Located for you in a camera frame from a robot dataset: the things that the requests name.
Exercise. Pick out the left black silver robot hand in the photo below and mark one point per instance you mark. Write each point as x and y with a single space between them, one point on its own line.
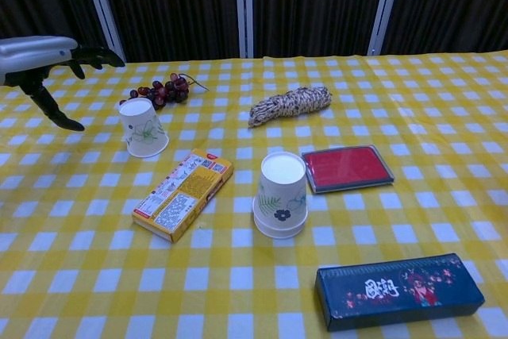
35 53

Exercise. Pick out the paper cup black flower print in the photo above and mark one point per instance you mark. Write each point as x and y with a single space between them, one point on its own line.
282 192

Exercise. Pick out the paper cup green flower print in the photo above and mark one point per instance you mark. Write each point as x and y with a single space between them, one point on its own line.
143 132

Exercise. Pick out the dark red grape bunch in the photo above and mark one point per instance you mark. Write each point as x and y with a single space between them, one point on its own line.
166 91

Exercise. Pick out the orange printed carton box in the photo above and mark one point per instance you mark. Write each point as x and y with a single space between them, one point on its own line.
182 196

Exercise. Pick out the yellow white checked tablecloth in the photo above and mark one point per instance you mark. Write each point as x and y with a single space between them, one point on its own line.
238 275

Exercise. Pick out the red ink pad case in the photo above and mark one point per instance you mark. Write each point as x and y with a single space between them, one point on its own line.
347 168

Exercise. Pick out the dark blue printed box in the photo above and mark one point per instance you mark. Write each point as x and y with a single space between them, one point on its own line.
397 293

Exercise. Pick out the white screen frame post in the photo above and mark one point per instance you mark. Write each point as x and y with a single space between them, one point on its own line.
244 7
385 5
104 9

